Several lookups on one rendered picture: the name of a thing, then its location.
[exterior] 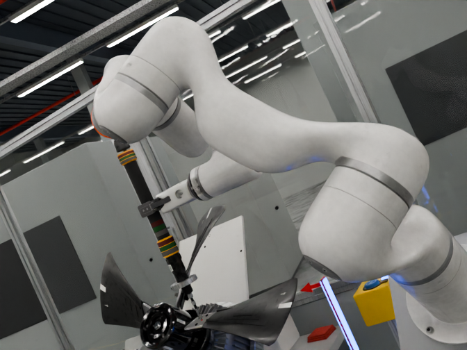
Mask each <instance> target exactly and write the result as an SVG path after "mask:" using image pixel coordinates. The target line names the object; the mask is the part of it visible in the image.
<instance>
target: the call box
mask: <svg viewBox="0 0 467 350"><path fill-rule="evenodd" d="M377 280H379V284H378V285H376V286H375V287H372V288H369V289H365V287H364V285H365V284H366V283H367V282H368V281H366V282H362V283H361V284H360V286H359V288H358V290H357V291H356V292H355V294H354V296H353V297H354V300H355V302H356V304H357V306H358V308H359V311H360V313H361V315H362V317H363V320H364V322H365V323H366V326H372V325H375V324H380V323H383V322H387V321H391V320H393V319H395V312H394V308H393V300H392V296H391V289H390V284H389V279H388V281H387V283H382V284H381V283H380V281H381V278H378V279H377Z"/></svg>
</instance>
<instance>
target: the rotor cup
mask: <svg viewBox="0 0 467 350"><path fill-rule="evenodd" d="M195 318H197V313H196V310H182V309H180V308H177V307H175V306H173V305H171V304H168V303H163V302H162V303H157V304H155V305H153V306H152V307H151V308H150V309H149V310H148V311H147V312H146V313H145V316H144V317H143V319H142V322H141V325H140V339H141V341H142V343H143V344H144V346H146V347H147V348H148V349H151V350H169V349H165V348H163V347H164V346H167V347H170V348H172V349H173V350H206V348H207V346H208V342H209V339H210V329H208V328H207V329H205V330H199V331H195V332H193V333H189V334H186V335H185V334H184V333H185V332H187V331H188V330H184V328H185V327H186V326H187V325H189V323H191V322H192V321H193V320H194V319H195ZM177 319H180V320H182V321H184V322H185V324H182V323H180V322H178V321H177ZM156 322H160V323H161V326H160V328H159V329H158V330H156V329H155V328H154V324H155V323H156Z"/></svg>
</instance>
